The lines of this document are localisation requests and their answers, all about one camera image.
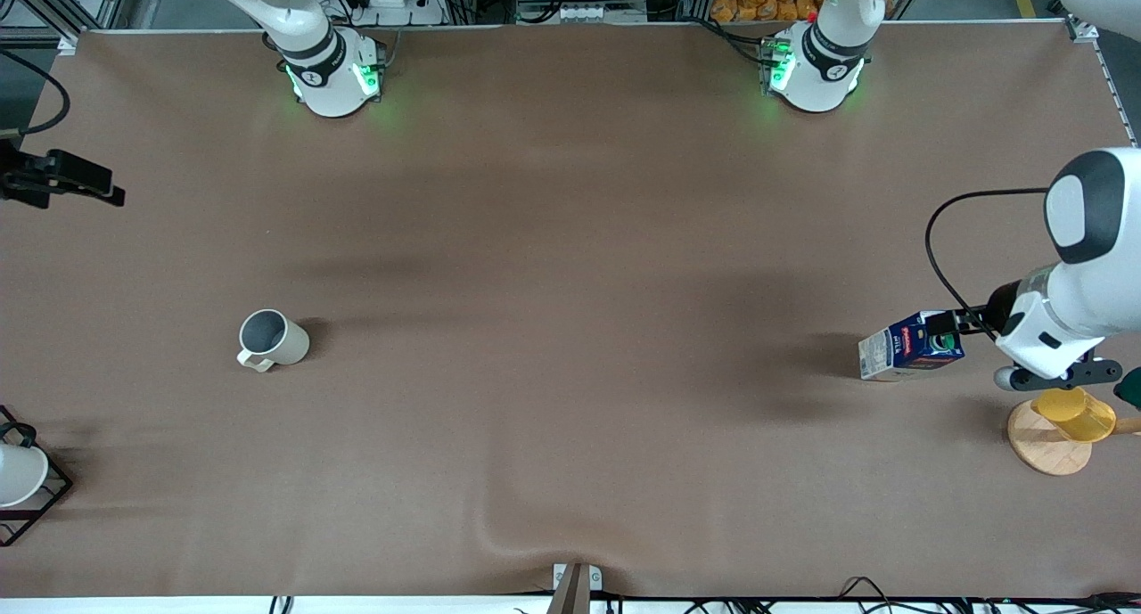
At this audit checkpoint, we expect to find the white power strip with plugs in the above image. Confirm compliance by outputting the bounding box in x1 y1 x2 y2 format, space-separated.
355 0 447 27

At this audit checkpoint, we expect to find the beige ceramic mug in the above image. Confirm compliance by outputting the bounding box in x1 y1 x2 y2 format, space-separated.
236 309 311 373

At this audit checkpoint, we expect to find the blue white milk carton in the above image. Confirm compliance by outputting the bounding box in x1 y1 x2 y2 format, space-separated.
858 311 966 382

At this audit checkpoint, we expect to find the wooden cup stand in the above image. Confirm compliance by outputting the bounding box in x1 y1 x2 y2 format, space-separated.
1007 400 1141 477

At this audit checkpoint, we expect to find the metal table edge bracket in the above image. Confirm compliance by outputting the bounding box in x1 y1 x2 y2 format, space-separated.
548 563 603 614

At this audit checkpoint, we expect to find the yellow plastic cup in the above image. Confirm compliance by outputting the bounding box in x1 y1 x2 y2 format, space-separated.
1031 387 1117 443

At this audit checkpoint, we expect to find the black wire rack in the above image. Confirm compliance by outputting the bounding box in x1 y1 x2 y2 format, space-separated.
0 405 74 548

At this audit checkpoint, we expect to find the white bowl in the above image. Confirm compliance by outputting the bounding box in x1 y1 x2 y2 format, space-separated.
0 443 50 509

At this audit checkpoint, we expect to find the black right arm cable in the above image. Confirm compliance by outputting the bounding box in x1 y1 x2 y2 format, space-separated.
0 51 71 138

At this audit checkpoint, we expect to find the black floor cable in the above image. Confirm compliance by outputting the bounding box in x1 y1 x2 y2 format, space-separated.
838 577 903 614
981 592 1141 611

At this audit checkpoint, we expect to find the white perforated edge rail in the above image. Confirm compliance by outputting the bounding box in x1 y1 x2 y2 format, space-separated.
1092 39 1141 147

